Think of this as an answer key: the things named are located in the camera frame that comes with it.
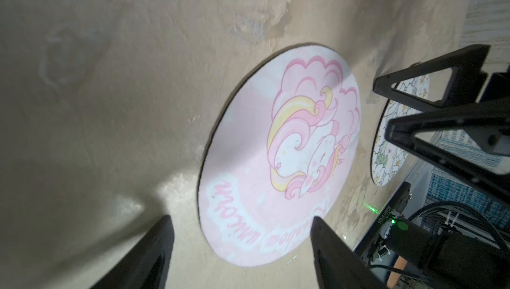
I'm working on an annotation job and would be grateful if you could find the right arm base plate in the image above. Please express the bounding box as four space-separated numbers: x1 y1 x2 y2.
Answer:
354 182 411 265

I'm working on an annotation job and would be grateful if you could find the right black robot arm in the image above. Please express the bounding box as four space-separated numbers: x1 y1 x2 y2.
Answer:
373 44 509 288

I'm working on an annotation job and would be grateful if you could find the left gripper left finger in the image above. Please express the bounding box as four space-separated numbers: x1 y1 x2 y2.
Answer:
93 215 175 289

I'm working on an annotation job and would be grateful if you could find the pink bunny coaster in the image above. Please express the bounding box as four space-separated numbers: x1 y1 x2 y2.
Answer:
198 45 361 266

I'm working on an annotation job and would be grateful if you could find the white green floral coaster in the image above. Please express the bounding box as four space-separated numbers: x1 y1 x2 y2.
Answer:
370 74 430 187

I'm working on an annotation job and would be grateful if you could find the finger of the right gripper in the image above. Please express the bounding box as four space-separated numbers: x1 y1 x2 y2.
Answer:
373 44 490 112
385 98 509 205

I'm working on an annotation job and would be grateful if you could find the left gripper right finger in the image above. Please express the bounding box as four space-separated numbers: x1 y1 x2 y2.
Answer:
310 217 385 289

